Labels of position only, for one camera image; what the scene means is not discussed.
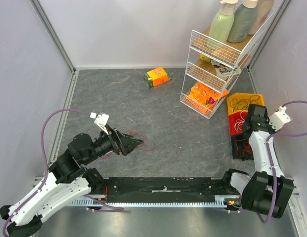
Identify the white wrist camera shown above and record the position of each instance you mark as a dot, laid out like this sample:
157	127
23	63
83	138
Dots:
279	118
100	120

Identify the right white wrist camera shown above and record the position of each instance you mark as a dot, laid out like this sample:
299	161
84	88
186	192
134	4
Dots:
279	118

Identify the grey green pump bottle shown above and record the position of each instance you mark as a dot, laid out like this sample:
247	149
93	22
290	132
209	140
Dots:
244	17

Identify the yellow snack packet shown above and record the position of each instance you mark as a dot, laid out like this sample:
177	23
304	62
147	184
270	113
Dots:
204	58

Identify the orange purple snack box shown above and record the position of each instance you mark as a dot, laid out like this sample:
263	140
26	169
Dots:
213	94

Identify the beige pink bottle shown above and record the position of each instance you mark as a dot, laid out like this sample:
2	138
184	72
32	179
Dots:
264	7

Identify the orange green snack box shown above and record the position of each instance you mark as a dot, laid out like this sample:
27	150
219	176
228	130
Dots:
156	77

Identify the black storage bin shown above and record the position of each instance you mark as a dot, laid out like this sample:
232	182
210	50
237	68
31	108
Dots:
241	148

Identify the light green pump bottle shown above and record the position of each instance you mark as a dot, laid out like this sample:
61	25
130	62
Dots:
221	24

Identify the white wire shelf rack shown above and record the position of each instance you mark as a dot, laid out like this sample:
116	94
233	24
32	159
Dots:
230	54

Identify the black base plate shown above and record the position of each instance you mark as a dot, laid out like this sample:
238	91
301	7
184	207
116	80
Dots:
125	185

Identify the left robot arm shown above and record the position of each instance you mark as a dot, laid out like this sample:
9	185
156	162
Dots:
65	180

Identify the slotted cable duct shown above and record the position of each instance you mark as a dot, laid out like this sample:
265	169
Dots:
219	202

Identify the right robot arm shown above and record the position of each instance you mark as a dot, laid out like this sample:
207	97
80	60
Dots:
267	191

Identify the orange snack box front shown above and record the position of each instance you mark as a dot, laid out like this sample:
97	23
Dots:
199	95

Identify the yellow storage bin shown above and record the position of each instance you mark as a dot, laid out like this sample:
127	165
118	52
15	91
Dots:
240	101

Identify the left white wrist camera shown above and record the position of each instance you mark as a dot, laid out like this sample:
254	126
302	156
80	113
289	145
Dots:
100	120

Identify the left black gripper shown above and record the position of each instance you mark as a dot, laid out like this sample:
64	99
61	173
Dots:
116	138

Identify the red storage bin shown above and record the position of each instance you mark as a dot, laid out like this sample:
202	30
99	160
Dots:
236	121

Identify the white snack pouch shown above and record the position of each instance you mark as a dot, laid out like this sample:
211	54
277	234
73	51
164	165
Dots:
224	72

